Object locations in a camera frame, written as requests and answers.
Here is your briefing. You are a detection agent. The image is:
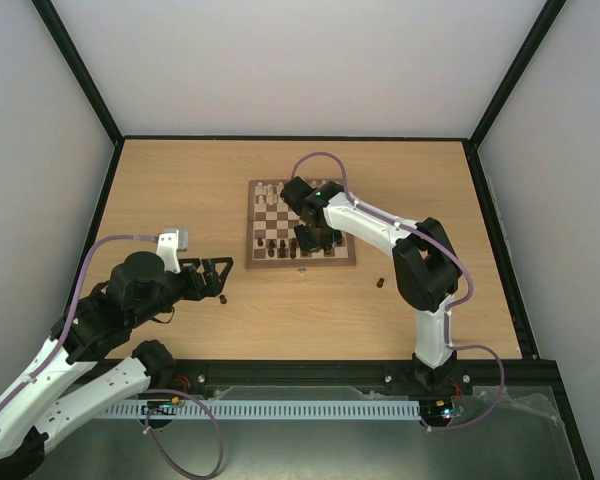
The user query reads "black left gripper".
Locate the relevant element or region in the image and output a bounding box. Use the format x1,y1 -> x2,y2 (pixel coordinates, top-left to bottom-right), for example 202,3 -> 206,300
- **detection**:
132,257 -> 236,326

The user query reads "dark king piece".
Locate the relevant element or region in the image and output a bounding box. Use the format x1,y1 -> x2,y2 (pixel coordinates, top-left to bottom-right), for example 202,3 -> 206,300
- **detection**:
289,238 -> 299,259

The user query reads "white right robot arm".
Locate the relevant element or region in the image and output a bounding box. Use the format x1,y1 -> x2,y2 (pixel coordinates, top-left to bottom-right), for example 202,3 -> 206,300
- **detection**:
281,176 -> 462,392

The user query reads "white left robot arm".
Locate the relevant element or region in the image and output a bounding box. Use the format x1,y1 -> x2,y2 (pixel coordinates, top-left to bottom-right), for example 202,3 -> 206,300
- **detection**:
0,251 -> 233,462

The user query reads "wooden chess board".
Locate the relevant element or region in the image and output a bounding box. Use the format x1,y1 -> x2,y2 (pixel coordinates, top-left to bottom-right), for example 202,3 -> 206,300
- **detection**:
245,179 -> 357,270

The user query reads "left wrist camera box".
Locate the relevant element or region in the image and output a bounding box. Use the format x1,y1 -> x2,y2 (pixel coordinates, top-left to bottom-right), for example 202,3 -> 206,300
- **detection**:
156,227 -> 189,274

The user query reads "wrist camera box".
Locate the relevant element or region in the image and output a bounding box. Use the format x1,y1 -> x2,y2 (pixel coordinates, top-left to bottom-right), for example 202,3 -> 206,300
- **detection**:
280,176 -> 314,214
156,227 -> 189,274

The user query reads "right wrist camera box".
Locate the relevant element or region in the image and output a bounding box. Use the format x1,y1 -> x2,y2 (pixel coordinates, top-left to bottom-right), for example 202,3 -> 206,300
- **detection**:
280,176 -> 314,214

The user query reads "grey slotted cable duct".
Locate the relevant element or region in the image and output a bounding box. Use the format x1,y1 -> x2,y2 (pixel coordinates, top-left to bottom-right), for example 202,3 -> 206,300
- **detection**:
98,399 -> 421,421

